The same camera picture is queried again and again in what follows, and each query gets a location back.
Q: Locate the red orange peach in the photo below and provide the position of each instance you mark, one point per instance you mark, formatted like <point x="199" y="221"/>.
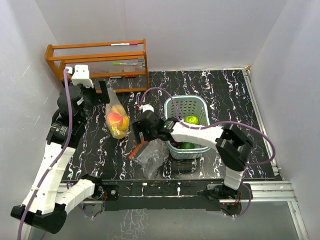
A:
<point x="114" y="120"/>

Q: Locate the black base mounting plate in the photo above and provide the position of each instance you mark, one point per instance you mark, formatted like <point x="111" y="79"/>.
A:
<point x="170" y="194"/>

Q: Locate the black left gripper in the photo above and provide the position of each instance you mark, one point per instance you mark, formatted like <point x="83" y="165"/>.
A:
<point x="102" y="96"/>

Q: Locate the green white marker pen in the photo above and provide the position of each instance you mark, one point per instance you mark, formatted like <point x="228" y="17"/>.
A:
<point x="125" y="64"/>

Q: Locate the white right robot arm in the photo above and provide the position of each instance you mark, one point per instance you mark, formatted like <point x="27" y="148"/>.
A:
<point x="231" y="143"/>

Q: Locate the purple grapes bunch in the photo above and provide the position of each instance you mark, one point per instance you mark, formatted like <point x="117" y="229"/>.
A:
<point x="175" y="144"/>

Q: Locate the wooden shelf rack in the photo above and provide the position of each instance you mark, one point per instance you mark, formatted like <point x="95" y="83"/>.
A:
<point x="100" y="57"/>

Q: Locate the white plastic basket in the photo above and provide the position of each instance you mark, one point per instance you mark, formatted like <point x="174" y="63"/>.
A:
<point x="188" y="105"/>

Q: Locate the orange zip plastic bag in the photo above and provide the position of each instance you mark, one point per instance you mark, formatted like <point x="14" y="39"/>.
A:
<point x="150" y="155"/>

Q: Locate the blue zip top bag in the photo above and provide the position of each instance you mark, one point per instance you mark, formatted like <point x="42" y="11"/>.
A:
<point x="113" y="100"/>

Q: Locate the aluminium frame rail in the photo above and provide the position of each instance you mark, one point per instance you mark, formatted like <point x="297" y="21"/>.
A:
<point x="271" y="190"/>

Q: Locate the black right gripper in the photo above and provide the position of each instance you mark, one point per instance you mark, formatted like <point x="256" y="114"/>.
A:
<point x="138" y="128"/>

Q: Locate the pink white marker pen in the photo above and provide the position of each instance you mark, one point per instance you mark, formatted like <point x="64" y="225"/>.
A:
<point x="124" y="44"/>

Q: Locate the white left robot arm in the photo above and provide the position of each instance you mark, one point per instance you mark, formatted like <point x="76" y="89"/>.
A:
<point x="44" y="208"/>

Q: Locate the yellow lemon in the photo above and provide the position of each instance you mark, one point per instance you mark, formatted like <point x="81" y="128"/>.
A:
<point x="125" y="124"/>

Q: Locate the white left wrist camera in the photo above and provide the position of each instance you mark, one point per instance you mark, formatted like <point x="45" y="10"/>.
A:
<point x="80" y="74"/>

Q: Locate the yellow apple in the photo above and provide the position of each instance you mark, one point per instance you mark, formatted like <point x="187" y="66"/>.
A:
<point x="118" y="109"/>

